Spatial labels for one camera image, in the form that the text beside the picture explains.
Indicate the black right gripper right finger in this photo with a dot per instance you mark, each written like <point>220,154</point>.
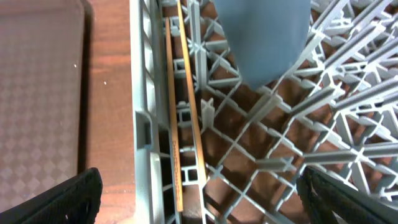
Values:
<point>325,199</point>

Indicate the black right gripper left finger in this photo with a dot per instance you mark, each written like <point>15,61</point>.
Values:
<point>76,200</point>

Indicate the wooden chopstick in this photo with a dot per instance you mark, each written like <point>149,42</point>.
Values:
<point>191,97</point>
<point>173,119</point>

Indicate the dark blue plate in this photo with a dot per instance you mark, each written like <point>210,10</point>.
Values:
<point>266,37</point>

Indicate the grey dishwasher rack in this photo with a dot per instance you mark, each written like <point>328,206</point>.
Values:
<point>335,110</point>

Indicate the brown serving tray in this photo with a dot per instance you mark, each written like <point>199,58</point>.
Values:
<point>41,51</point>

